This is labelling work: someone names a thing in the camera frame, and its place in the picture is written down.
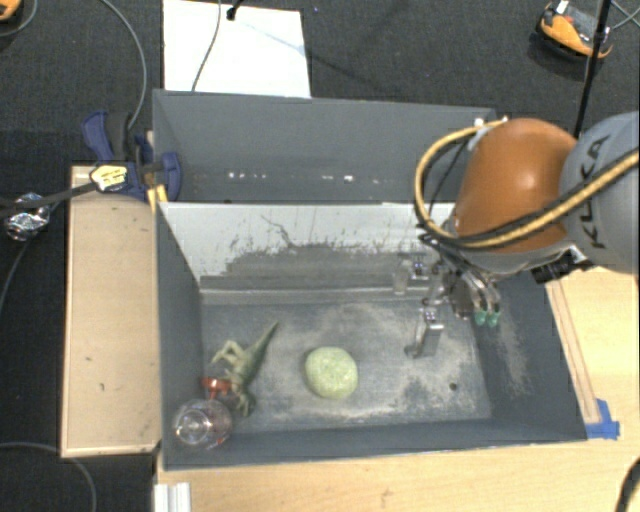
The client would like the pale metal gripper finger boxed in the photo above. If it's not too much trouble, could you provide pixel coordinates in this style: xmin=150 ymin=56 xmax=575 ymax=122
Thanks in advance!
xmin=403 ymin=306 xmax=446 ymax=360
xmin=392 ymin=251 xmax=431 ymax=297

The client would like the pale green round sponge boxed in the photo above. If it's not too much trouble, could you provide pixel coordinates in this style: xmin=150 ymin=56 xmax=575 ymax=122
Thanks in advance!
xmin=303 ymin=346 xmax=360 ymax=401

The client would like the grey metal bin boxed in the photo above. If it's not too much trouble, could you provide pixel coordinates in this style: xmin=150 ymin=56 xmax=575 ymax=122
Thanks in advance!
xmin=150 ymin=88 xmax=589 ymax=471

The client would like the green toy dinosaur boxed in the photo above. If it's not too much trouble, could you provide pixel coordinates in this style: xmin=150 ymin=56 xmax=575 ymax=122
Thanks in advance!
xmin=208 ymin=319 xmax=280 ymax=417

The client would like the clear bottle with red cap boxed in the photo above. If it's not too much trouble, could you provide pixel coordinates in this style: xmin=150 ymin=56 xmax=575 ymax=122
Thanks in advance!
xmin=171 ymin=376 xmax=235 ymax=452

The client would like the pale wood flat board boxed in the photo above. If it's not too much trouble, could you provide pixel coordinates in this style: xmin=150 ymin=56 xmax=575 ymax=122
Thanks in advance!
xmin=59 ymin=164 xmax=164 ymax=459

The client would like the black cylinder on white bracket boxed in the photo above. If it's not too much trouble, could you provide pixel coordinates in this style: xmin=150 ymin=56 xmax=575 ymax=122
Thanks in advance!
xmin=530 ymin=248 xmax=587 ymax=285

